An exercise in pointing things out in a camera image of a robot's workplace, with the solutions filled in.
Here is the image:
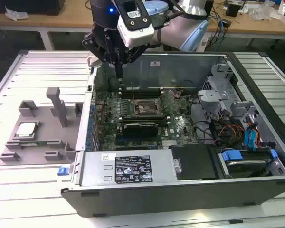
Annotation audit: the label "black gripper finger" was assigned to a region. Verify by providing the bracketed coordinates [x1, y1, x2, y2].
[119, 44, 148, 78]
[82, 32, 120, 78]

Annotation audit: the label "silver CPU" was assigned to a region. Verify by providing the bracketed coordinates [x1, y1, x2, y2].
[16, 123, 37, 138]

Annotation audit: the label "CPU socket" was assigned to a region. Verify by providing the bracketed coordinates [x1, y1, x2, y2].
[132, 98, 160, 116]

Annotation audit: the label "wooden desk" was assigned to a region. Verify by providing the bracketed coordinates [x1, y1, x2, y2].
[0, 0, 285, 52]

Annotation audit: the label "black RAM slot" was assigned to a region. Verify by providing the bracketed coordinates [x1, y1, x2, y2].
[118, 86, 164, 94]
[118, 92, 164, 99]
[120, 118, 169, 125]
[120, 114, 167, 120]

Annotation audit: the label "large black box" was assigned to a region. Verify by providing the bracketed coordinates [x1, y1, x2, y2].
[0, 0, 65, 16]

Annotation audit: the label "black graphics card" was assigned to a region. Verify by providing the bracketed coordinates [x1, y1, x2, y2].
[122, 122, 159, 138]

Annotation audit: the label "crumpled clear plastic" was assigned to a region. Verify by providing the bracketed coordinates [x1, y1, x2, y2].
[4, 6, 29, 22]

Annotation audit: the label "green motherboard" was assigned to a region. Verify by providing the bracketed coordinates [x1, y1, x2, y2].
[92, 89, 200, 152]

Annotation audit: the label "grey metal drive cage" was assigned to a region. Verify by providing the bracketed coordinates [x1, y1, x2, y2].
[197, 63, 258, 124]

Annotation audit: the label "black tower box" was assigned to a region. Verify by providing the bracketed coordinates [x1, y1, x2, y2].
[205, 0, 215, 18]

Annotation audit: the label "grey parts rack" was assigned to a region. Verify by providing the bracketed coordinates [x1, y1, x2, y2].
[0, 87, 85, 167]

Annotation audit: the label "small silver heatsink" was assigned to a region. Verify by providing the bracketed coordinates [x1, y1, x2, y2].
[161, 139, 178, 150]

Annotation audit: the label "small black box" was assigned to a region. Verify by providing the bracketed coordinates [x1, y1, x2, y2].
[225, 3, 240, 17]

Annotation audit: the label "green RAM stick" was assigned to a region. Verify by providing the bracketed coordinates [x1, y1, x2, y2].
[19, 141, 49, 146]

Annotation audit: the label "silver power supply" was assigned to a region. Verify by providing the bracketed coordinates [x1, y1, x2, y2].
[79, 150, 178, 187]

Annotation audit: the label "black plastic shroud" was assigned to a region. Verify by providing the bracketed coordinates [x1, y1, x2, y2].
[169, 144, 217, 181]

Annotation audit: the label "clear plastic bags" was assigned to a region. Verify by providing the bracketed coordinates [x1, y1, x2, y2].
[249, 3, 280, 21]

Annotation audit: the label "black open PC case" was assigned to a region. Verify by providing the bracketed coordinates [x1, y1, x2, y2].
[60, 51, 285, 218]

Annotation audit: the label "hard disk in blue carrier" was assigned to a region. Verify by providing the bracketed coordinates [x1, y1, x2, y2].
[218, 149, 285, 179]

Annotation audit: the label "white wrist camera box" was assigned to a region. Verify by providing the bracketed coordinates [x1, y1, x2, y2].
[117, 0, 155, 48]

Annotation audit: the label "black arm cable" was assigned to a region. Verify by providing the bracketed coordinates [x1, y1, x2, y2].
[154, 0, 189, 27]

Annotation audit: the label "red yellow wire bundle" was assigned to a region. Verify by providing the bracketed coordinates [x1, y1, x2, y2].
[210, 118, 245, 145]

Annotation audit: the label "blue flat wire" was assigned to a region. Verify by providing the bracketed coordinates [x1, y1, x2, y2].
[244, 121, 259, 152]

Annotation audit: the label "orange wire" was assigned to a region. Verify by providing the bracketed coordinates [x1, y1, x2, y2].
[247, 121, 262, 149]

